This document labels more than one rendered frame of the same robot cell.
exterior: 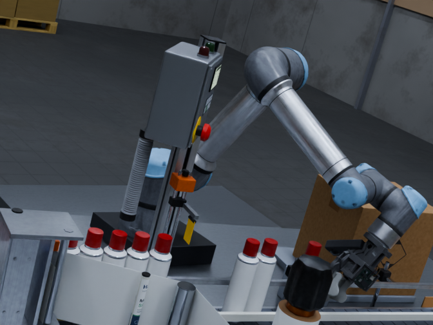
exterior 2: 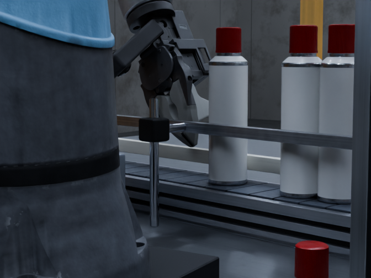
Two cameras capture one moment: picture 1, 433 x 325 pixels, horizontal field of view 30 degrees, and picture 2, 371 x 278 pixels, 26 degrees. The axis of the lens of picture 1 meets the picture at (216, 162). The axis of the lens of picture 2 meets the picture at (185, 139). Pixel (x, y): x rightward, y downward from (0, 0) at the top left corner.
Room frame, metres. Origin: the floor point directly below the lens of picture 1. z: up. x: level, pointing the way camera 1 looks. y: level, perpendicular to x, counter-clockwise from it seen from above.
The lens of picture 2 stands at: (2.13, 0.73, 1.06)
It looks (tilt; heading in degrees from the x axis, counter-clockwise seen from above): 6 degrees down; 256
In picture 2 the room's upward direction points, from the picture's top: straight up
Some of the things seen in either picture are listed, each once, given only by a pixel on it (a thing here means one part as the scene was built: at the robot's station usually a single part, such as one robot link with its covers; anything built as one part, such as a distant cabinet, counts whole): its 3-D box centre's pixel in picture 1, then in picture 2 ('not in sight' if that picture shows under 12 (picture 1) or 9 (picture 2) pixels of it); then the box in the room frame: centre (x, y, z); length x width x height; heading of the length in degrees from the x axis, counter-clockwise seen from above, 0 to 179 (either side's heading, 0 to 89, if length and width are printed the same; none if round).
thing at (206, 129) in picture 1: (203, 131); not in sight; (1.64, 0.04, 1.33); 0.04 x 0.03 x 0.04; 175
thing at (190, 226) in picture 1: (189, 229); not in sight; (1.67, 0.02, 1.09); 0.03 x 0.01 x 0.06; 30
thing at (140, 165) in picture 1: (137, 175); not in sight; (1.69, 0.16, 1.18); 0.04 x 0.04 x 0.21
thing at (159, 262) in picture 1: (154, 278); not in sight; (1.62, 0.06, 0.98); 0.05 x 0.05 x 0.20
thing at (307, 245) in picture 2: not in sight; (311, 260); (1.82, 0.00, 0.85); 0.03 x 0.03 x 0.03
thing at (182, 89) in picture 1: (185, 94); not in sight; (1.70, 0.10, 1.38); 0.17 x 0.10 x 0.19; 175
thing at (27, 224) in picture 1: (40, 223); not in sight; (1.38, 0.28, 1.14); 0.14 x 0.11 x 0.01; 120
